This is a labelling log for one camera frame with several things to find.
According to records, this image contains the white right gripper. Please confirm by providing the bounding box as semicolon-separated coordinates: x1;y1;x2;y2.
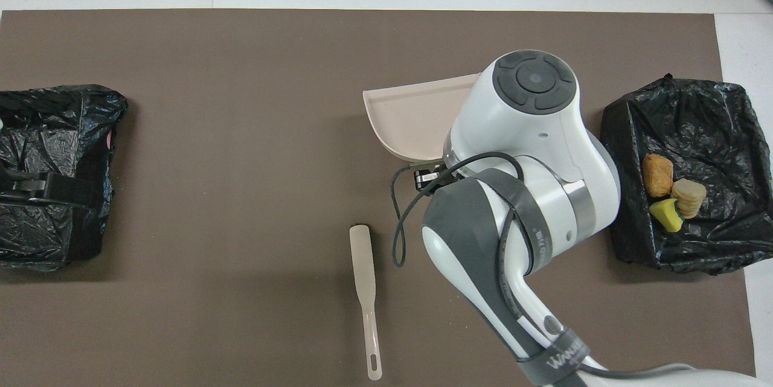
414;161;452;191

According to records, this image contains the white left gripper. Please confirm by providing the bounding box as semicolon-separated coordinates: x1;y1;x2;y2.
0;171;102;211

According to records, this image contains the beige plastic dustpan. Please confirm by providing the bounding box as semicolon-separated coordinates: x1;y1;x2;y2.
362;72;484;164

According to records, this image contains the orange-brown sponge lump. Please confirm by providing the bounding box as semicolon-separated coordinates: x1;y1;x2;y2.
642;154;674;197

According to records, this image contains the yellow sponge wedge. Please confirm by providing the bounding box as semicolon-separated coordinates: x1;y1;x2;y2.
649;198;684;234

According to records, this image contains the beige layered sponge chunk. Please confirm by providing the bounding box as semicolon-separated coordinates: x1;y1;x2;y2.
672;179;707;219

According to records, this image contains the black bag-lined bin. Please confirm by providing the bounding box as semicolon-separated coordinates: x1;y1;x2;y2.
600;73;773;277
0;84;129;272

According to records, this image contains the brown table mat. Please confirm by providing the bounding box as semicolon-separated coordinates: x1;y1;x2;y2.
0;10;757;387

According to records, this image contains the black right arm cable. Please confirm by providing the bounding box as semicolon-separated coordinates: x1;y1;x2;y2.
391;152;695;383

